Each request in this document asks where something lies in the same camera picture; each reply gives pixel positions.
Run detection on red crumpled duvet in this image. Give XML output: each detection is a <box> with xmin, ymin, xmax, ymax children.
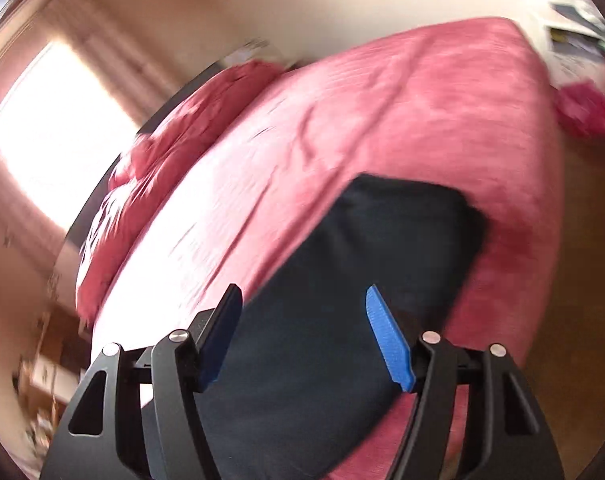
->
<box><xmin>76</xmin><ymin>60</ymin><xmax>284</xmax><ymax>324</ymax></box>

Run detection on bright window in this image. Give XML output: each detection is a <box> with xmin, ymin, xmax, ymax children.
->
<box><xmin>0</xmin><ymin>41</ymin><xmax>138</xmax><ymax>230</ymax></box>

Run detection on dark bed headboard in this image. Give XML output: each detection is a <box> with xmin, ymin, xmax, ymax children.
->
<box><xmin>64</xmin><ymin>56</ymin><xmax>224</xmax><ymax>248</ymax></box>

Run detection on black embroidered pants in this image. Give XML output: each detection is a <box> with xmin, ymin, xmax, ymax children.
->
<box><xmin>196</xmin><ymin>174</ymin><xmax>488</xmax><ymax>479</ymax></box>

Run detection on pink bed sheet mattress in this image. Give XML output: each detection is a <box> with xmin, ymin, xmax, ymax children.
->
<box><xmin>88</xmin><ymin>15</ymin><xmax>566</xmax><ymax>480</ymax></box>

